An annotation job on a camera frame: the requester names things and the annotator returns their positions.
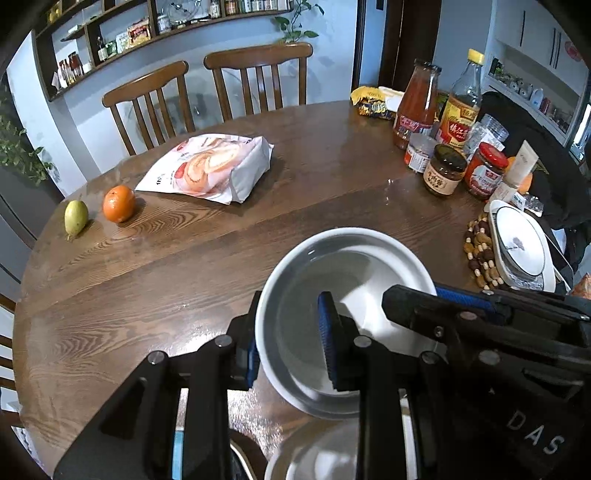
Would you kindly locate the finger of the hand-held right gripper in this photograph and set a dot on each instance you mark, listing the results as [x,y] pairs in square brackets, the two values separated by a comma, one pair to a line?
[415,309]
[461,297]

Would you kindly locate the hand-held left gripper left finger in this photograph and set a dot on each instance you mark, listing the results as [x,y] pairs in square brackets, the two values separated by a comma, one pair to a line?
[253,364]

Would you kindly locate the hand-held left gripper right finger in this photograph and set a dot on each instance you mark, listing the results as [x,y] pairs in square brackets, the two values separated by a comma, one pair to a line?
[328,332]

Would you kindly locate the small white bowl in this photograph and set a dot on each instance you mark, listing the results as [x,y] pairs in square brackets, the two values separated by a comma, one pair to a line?
[323,263]

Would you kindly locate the medium white bowl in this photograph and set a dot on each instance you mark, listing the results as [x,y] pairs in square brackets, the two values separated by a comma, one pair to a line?
[314,454]

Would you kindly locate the white fish-shaped plate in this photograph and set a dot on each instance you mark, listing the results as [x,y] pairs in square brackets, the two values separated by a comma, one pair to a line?
[508,281]

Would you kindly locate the wooden bead trivet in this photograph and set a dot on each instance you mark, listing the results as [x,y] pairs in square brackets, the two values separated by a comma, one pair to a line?
[478,249]

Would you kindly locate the clear plastic wrapper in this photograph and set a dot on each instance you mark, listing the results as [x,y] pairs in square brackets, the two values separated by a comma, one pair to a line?
[531,203]

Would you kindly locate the brown sauce jar black lid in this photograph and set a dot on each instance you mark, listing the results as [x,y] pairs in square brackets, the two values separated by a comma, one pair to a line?
[443,177]

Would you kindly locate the yellow object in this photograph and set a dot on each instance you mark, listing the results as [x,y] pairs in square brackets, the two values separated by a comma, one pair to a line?
[582,285]

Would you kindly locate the red chili jar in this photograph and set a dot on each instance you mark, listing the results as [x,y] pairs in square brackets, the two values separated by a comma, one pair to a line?
[485,175]

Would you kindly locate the orange mango fruit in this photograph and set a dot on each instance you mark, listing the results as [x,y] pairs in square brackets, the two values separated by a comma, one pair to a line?
[526,182]

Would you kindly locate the cream cosmetic tube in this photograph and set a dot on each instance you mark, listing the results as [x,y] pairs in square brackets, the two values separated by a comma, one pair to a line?
[521,166]

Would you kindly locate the small white-labelled jar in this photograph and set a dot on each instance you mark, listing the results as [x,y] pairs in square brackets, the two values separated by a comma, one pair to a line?
[420,157]

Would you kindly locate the black bag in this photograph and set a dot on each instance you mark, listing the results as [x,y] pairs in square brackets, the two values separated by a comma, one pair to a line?
[554,175]

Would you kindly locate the clear plastic cup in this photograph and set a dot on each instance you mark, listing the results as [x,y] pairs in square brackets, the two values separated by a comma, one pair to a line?
[491,129]

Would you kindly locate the vinegar bottle with yellow cap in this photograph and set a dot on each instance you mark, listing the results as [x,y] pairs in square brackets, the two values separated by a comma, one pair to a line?
[461,120]

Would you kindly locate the red sauce bottle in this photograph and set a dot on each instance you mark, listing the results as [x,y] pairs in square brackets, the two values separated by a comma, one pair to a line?
[415,110]

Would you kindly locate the bread packet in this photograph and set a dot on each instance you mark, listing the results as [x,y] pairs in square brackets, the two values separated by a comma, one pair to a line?
[207,166]

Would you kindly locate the orange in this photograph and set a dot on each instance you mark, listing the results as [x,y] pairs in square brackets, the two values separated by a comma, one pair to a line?
[119,204]

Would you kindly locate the yellow snack packet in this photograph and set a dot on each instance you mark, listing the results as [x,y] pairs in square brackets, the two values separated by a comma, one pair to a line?
[369,104]

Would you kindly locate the green pear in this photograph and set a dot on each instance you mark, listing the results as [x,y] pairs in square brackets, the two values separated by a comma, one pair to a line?
[75,217]

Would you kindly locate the wooden dining chair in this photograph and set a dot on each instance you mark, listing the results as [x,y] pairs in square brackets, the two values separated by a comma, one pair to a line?
[258,57]
[5,355]
[147,83]

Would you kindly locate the dark brown door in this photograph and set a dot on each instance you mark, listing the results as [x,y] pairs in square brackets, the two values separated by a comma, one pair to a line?
[411,32]

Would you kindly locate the grey refrigerator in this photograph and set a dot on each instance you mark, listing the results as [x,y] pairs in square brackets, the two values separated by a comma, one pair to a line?
[18,221]

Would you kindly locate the small trailing plant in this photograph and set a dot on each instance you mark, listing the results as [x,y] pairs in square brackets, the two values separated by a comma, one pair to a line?
[295,27]

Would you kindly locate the long hanging vine plant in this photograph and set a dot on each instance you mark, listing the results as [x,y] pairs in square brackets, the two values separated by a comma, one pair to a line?
[18,152]

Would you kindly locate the row of spice jars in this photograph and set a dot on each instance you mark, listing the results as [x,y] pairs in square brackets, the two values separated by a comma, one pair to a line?
[249,7]

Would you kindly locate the row of sauce bottles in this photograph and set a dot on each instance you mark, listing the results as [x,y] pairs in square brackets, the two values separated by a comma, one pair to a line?
[71,69]

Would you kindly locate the dark glass bottle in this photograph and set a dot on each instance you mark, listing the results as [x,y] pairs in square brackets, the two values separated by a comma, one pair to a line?
[101,50]

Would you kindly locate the red snack packet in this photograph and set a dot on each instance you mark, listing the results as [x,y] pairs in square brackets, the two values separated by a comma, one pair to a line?
[138,33]

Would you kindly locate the glass pot lid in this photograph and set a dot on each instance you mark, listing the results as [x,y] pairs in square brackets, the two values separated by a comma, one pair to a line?
[183,11]

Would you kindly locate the white wall cabinet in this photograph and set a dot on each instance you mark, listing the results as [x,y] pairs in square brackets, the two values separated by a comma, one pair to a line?
[531,27]

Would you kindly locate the dark wooden wall shelf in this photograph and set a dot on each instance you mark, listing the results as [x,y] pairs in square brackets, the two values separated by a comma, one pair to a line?
[138,50]

